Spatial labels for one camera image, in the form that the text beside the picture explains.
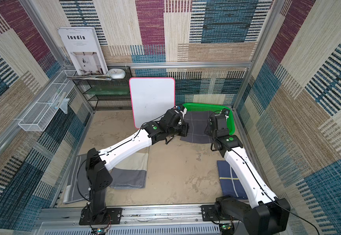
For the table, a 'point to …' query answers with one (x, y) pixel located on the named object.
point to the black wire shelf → (112, 95)
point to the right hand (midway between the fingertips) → (213, 123)
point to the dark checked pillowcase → (198, 121)
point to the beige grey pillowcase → (132, 173)
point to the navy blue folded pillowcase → (230, 183)
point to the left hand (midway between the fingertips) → (189, 126)
